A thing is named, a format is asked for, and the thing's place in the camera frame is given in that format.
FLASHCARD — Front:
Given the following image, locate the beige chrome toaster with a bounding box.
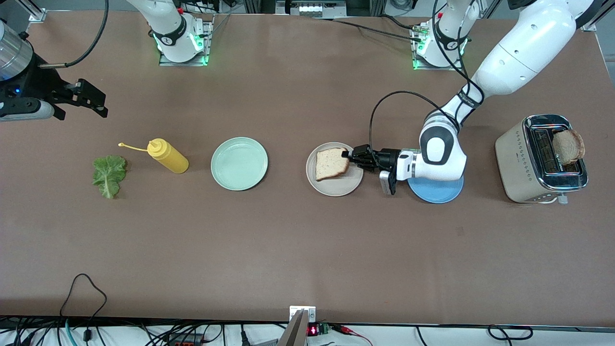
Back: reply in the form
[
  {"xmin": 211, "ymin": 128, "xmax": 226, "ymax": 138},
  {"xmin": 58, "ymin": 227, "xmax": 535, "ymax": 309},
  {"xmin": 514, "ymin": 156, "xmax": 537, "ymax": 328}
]
[{"xmin": 495, "ymin": 114, "xmax": 589, "ymax": 205}]

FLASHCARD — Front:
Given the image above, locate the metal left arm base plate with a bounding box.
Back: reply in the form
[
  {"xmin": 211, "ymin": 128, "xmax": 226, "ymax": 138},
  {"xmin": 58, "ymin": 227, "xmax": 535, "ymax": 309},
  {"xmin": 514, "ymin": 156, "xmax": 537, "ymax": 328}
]
[{"xmin": 411, "ymin": 24, "xmax": 464, "ymax": 72}]

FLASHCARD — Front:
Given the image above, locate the aluminium camera mount post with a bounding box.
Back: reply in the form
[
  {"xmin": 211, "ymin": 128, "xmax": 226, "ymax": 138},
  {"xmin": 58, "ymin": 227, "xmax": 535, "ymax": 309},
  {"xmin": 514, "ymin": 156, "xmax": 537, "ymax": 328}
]
[{"xmin": 279, "ymin": 306, "xmax": 317, "ymax": 346}]

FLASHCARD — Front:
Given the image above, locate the thin black looped cable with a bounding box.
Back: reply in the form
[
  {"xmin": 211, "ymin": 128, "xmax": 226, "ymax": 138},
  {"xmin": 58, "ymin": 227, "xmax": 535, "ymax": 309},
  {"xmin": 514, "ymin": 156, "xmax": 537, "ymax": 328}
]
[{"xmin": 59, "ymin": 273, "xmax": 108, "ymax": 346}]

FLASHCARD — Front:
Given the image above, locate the yellow squeeze bottle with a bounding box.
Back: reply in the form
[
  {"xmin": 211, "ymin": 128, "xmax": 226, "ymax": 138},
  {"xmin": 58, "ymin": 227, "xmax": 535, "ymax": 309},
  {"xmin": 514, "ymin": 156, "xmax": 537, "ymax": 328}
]
[{"xmin": 118, "ymin": 138, "xmax": 189, "ymax": 174}]

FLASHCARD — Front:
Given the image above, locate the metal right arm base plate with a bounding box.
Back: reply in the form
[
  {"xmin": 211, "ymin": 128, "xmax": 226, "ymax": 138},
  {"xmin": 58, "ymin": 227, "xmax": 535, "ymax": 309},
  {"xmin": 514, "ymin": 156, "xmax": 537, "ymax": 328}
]
[{"xmin": 159, "ymin": 13, "xmax": 215, "ymax": 67}]

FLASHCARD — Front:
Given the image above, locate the mint green plate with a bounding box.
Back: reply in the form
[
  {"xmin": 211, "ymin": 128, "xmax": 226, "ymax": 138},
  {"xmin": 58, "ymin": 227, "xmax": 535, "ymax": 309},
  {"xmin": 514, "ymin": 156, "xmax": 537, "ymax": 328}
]
[{"xmin": 211, "ymin": 137, "xmax": 269, "ymax": 191}]

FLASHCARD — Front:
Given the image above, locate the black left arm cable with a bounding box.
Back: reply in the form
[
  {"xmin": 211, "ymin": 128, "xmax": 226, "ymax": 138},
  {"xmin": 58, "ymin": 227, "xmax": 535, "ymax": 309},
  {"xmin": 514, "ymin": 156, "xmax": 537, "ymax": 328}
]
[{"xmin": 369, "ymin": 0, "xmax": 485, "ymax": 157}]

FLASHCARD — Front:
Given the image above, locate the brown bread slice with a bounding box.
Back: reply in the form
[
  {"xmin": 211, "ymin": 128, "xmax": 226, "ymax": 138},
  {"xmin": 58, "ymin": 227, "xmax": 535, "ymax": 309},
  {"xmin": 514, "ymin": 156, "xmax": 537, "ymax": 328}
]
[
  {"xmin": 315, "ymin": 148, "xmax": 350, "ymax": 182},
  {"xmin": 552, "ymin": 129, "xmax": 586, "ymax": 166}
]

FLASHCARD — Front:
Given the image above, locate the black coiled cable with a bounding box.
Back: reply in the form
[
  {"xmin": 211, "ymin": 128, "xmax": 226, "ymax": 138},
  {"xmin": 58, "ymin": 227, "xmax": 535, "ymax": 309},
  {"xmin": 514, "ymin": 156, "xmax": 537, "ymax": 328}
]
[{"xmin": 487, "ymin": 325, "xmax": 534, "ymax": 341}]

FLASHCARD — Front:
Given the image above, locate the black cable to arm base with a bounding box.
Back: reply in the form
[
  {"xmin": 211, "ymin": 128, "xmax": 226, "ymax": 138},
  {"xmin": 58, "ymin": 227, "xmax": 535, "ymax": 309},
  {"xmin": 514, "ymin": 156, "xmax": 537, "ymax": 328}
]
[{"xmin": 311, "ymin": 14, "xmax": 424, "ymax": 43}]

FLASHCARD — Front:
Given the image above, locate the red and black clip lead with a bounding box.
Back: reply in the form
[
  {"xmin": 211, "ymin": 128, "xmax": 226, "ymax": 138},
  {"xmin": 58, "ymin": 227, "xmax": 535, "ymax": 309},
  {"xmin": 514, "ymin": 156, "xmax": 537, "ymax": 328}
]
[{"xmin": 332, "ymin": 323, "xmax": 374, "ymax": 346}]

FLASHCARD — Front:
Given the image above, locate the beige plate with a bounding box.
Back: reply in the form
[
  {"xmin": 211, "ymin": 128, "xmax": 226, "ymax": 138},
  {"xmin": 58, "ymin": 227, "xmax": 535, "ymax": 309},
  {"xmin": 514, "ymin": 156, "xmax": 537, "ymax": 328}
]
[{"xmin": 306, "ymin": 142, "xmax": 364, "ymax": 197}]

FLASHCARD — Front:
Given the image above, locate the aluminium frame profile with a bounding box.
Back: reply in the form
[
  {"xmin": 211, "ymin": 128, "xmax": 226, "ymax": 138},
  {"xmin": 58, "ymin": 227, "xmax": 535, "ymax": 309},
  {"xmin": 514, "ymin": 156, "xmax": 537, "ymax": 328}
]
[
  {"xmin": 578, "ymin": 0, "xmax": 615, "ymax": 32},
  {"xmin": 17, "ymin": 0, "xmax": 47, "ymax": 23}
]

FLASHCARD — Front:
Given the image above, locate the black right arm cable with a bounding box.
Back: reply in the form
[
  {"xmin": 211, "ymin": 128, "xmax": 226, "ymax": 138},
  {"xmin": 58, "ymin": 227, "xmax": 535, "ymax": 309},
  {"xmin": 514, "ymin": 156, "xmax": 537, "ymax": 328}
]
[{"xmin": 40, "ymin": 0, "xmax": 111, "ymax": 69}]

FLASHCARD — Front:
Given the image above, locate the blue plate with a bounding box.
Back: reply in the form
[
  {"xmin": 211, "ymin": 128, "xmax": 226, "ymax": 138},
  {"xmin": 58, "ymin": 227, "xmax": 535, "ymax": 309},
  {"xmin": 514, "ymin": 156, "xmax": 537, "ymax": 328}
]
[{"xmin": 407, "ymin": 175, "xmax": 465, "ymax": 204}]

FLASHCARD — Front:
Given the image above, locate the grey box with white light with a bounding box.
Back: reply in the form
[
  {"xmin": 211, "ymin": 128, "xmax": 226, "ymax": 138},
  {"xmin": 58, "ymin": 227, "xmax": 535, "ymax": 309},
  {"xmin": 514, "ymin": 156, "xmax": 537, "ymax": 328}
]
[{"xmin": 276, "ymin": 0, "xmax": 347, "ymax": 18}]

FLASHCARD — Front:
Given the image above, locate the green lettuce leaf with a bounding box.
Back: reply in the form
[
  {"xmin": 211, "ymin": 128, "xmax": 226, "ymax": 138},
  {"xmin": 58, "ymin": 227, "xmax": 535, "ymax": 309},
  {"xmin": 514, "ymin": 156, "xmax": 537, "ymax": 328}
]
[{"xmin": 92, "ymin": 155, "xmax": 128, "ymax": 199}]

